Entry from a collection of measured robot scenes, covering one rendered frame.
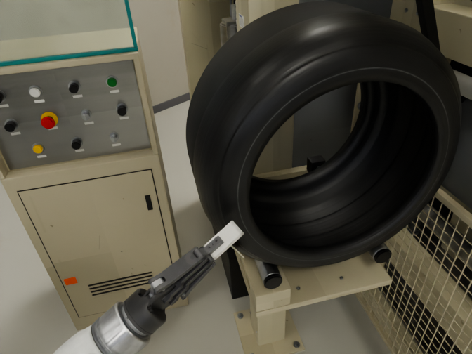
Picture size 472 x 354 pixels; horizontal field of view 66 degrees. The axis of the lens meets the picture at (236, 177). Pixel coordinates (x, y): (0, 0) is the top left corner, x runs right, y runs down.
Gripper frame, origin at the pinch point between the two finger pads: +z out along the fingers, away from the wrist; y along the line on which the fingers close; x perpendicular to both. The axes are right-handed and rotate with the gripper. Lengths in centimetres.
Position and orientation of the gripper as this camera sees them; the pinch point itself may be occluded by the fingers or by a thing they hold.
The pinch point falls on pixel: (223, 239)
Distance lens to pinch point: 65.9
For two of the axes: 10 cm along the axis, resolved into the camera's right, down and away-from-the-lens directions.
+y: 2.4, 3.8, 8.9
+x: 6.2, 6.4, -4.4
